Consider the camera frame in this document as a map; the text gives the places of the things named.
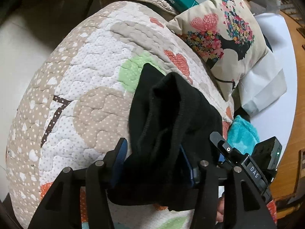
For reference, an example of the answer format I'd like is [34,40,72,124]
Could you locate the black pants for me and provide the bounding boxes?
[108,63,222,211]

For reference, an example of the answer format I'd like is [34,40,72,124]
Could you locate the patchwork heart quilt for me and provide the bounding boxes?
[6,0,234,228]

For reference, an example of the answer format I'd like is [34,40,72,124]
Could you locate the teal fluffy cloth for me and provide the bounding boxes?
[227,115,259,155]

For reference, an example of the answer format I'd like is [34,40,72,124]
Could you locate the floral print cushion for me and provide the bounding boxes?
[168,0,268,100]

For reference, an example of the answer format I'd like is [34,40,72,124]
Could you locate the person's right hand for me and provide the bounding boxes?
[216,193,224,223]

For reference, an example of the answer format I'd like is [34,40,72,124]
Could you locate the white pillow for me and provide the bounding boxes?
[238,49,287,117]

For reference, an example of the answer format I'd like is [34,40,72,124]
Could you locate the patterned sleeve forearm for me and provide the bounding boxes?
[266,200,277,225]

